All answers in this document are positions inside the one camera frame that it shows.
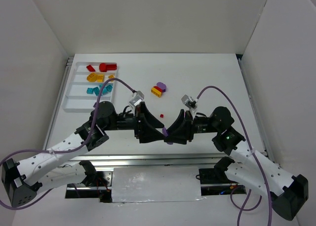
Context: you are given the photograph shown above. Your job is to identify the yellow long lego brick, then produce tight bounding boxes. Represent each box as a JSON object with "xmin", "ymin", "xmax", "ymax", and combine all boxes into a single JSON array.
[{"xmin": 151, "ymin": 87, "xmax": 162, "ymax": 98}]

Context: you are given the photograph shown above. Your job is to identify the teal long lego brick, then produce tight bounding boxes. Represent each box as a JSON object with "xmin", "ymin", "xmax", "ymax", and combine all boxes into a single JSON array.
[{"xmin": 102, "ymin": 87, "xmax": 108, "ymax": 96}]

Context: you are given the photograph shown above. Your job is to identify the teal flower lego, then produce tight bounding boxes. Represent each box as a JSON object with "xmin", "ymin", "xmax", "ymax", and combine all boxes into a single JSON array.
[{"xmin": 106, "ymin": 85, "xmax": 113, "ymax": 92}]

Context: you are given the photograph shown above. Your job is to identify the purple rounded lego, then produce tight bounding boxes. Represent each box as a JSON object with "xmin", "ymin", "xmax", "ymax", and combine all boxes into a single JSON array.
[{"xmin": 157, "ymin": 82, "xmax": 166, "ymax": 92}]

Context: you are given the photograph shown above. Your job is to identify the small yellow square lego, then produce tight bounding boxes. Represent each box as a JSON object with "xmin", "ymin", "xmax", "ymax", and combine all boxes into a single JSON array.
[{"xmin": 97, "ymin": 75, "xmax": 104, "ymax": 82}]

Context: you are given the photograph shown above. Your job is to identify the yellow butterfly lego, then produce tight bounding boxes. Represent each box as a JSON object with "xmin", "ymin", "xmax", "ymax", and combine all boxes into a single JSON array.
[{"xmin": 86, "ymin": 73, "xmax": 98, "ymax": 82}]

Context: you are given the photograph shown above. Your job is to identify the red rounded picture lego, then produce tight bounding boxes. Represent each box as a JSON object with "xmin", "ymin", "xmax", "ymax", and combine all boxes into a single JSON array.
[{"xmin": 99, "ymin": 63, "xmax": 107, "ymax": 72}]

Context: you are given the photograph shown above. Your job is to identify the purple lego brick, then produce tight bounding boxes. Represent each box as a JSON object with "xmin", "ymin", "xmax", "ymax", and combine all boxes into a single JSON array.
[{"xmin": 162, "ymin": 127, "xmax": 168, "ymax": 137}]

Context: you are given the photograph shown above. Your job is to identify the small teal lego brick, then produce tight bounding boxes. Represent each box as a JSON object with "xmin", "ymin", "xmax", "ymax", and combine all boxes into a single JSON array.
[{"xmin": 93, "ymin": 87, "xmax": 100, "ymax": 96}]

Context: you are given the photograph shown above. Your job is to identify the red rectangular lego brick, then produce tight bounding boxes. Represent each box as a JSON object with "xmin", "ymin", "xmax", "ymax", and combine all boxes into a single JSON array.
[{"xmin": 106, "ymin": 64, "xmax": 117, "ymax": 71}]

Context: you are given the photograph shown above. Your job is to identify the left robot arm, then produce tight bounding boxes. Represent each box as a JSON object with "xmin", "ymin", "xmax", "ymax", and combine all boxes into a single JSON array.
[{"xmin": 0, "ymin": 101, "xmax": 164, "ymax": 210}]

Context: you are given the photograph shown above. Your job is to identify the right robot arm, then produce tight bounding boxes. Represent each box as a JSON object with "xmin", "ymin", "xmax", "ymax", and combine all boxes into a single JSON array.
[{"xmin": 162, "ymin": 107, "xmax": 309, "ymax": 221}]

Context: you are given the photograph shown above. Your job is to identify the white divided sorting tray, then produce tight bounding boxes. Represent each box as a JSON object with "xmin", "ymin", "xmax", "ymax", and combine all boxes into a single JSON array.
[{"xmin": 62, "ymin": 62, "xmax": 118, "ymax": 113}]

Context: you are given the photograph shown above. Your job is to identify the white taped cover plate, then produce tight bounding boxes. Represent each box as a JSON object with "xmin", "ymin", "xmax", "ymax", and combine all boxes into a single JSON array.
[{"xmin": 112, "ymin": 166, "xmax": 201, "ymax": 203}]

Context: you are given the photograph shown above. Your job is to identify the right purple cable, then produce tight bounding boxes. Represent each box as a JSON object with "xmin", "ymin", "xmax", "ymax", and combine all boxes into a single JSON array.
[{"xmin": 196, "ymin": 86, "xmax": 274, "ymax": 226}]

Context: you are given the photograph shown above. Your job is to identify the purple cable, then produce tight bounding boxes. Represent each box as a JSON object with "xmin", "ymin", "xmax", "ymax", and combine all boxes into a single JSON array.
[
  {"xmin": 0, "ymin": 78, "xmax": 136, "ymax": 210},
  {"xmin": 196, "ymin": 86, "xmax": 274, "ymax": 226}
]

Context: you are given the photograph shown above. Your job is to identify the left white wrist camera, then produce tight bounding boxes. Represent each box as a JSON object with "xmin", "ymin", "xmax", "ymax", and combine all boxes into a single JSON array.
[{"xmin": 128, "ymin": 91, "xmax": 144, "ymax": 108}]

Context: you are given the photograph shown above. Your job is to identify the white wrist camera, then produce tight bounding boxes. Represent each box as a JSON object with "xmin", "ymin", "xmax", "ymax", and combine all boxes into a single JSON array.
[
  {"xmin": 128, "ymin": 91, "xmax": 144, "ymax": 108},
  {"xmin": 181, "ymin": 95, "xmax": 198, "ymax": 118}
]

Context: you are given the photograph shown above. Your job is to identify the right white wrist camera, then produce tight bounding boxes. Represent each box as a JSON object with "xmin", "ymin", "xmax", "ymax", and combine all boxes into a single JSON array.
[{"xmin": 181, "ymin": 95, "xmax": 198, "ymax": 118}]

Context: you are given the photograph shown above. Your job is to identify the aluminium front rail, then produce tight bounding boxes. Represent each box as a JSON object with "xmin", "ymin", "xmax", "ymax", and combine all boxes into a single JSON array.
[{"xmin": 66, "ymin": 153, "xmax": 225, "ymax": 168}]

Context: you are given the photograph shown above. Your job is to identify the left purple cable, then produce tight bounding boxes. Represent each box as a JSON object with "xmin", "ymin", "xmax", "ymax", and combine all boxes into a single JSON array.
[{"xmin": 0, "ymin": 78, "xmax": 136, "ymax": 210}]

